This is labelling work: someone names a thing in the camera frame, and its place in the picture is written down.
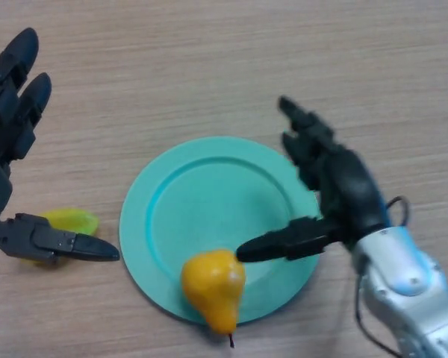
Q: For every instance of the teal round plate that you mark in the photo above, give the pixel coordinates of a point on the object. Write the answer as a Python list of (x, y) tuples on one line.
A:
[(209, 205)]

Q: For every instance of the yellow orange pear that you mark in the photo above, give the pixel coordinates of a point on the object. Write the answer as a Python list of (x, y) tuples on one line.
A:
[(213, 283)]

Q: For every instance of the yellow green starfruit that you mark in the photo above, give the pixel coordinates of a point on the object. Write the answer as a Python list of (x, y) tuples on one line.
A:
[(74, 222)]

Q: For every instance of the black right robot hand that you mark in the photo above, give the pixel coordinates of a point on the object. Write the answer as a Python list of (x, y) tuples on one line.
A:
[(351, 186)]

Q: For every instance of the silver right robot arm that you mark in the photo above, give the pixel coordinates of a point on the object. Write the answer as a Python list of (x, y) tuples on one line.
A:
[(407, 283)]

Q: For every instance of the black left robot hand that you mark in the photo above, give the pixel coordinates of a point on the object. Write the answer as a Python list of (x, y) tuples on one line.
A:
[(0, 179)]

